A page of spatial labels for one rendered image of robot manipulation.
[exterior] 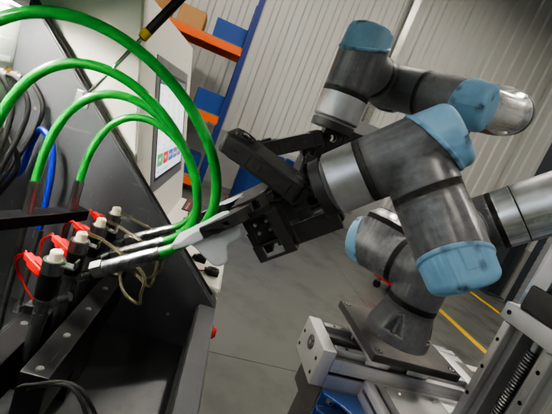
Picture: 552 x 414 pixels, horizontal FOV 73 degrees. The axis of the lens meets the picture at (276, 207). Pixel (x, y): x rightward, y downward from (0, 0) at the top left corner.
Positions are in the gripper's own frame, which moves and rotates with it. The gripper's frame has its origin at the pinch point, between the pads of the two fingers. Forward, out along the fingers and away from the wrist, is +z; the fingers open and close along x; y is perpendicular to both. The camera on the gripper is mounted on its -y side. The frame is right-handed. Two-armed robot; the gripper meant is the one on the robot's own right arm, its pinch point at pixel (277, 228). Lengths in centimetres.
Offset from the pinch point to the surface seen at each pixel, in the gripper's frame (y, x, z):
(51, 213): -38.5, 6.9, 12.9
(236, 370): 33, 130, 123
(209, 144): -14.7, -12.8, -10.9
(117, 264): -20.9, -13.1, 8.5
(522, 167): 539, 645, -119
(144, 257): -17.9, -13.1, 6.4
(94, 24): -31.4, -12.8, -19.3
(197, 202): -14.1, -4.6, -1.0
